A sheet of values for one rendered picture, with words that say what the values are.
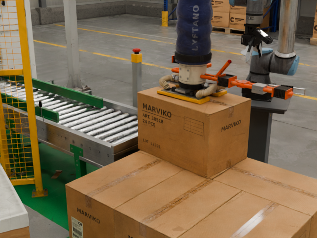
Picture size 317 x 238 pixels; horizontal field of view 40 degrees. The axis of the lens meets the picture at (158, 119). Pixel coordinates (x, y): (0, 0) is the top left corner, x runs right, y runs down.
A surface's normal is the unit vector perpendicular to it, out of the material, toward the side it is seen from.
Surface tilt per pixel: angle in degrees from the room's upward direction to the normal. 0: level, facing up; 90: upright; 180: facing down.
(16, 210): 0
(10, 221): 90
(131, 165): 0
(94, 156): 90
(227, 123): 90
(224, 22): 92
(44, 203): 0
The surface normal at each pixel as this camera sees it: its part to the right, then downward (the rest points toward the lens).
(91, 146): -0.65, 0.26
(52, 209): 0.00, -0.94
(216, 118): 0.70, 0.25
